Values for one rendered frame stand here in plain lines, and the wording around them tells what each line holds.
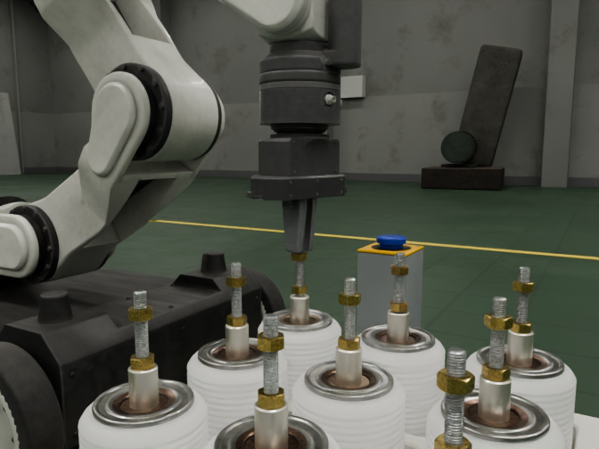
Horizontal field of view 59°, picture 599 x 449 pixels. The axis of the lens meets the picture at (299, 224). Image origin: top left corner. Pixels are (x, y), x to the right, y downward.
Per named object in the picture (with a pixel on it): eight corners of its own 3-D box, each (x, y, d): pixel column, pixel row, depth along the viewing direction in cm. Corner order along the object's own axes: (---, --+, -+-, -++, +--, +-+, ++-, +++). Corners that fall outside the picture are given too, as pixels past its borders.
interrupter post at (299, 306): (308, 320, 63) (308, 292, 62) (311, 326, 60) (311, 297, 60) (288, 320, 62) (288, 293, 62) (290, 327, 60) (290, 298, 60)
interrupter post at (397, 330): (411, 339, 56) (412, 309, 56) (406, 347, 54) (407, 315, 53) (389, 337, 57) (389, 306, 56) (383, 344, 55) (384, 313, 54)
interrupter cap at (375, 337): (439, 335, 57) (439, 329, 57) (429, 360, 51) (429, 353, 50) (371, 326, 60) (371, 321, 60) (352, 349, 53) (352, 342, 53)
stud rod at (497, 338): (485, 395, 40) (489, 296, 39) (497, 394, 40) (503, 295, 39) (490, 401, 39) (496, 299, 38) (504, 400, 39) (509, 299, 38)
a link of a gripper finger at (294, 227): (286, 248, 61) (287, 195, 60) (306, 253, 59) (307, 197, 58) (276, 250, 60) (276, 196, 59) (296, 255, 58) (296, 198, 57)
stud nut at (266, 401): (251, 405, 35) (250, 393, 34) (264, 395, 36) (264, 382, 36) (278, 412, 34) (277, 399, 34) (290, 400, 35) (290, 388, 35)
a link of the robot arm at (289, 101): (310, 191, 67) (311, 93, 65) (371, 196, 60) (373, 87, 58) (229, 197, 58) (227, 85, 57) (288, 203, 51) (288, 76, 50)
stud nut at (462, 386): (472, 383, 29) (473, 368, 29) (476, 396, 27) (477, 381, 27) (435, 379, 29) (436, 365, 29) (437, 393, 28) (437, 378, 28)
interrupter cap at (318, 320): (327, 313, 65) (327, 306, 65) (337, 333, 58) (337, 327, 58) (265, 314, 65) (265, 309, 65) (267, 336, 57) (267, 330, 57)
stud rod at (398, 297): (399, 322, 56) (401, 251, 55) (405, 325, 55) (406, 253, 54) (391, 323, 55) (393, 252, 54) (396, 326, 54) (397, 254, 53)
